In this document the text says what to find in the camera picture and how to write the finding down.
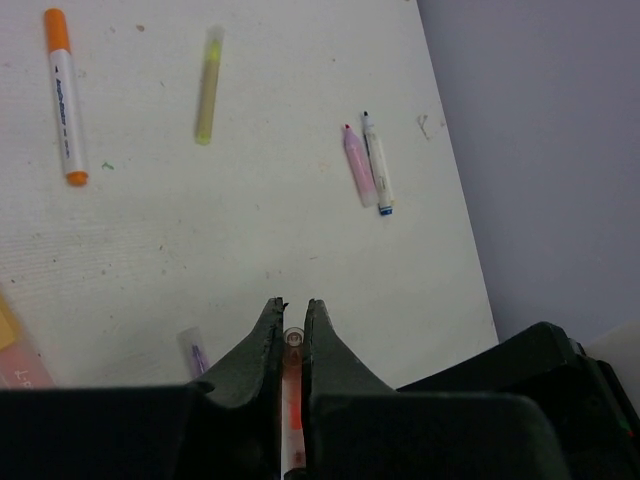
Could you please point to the yellow green slim highlighter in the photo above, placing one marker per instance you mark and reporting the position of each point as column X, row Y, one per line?
column 209, row 81

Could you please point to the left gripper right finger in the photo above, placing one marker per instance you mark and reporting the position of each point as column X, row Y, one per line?
column 338, row 393

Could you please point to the orange capped white marker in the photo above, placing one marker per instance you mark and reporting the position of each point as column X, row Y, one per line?
column 67, row 106

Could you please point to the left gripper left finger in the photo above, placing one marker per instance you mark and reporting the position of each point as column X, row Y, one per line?
column 234, row 430

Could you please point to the yellow capped pink highlighter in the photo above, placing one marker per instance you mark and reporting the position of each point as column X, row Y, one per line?
column 21, row 365

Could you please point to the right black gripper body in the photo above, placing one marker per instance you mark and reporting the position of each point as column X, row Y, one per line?
column 582, row 397

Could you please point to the blue white marker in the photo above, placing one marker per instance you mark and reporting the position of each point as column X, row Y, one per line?
column 378, row 165

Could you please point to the red slim pen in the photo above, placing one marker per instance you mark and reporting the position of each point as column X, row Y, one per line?
column 293, row 450

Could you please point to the purple slim pen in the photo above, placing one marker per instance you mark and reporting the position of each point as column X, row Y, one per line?
column 193, row 352

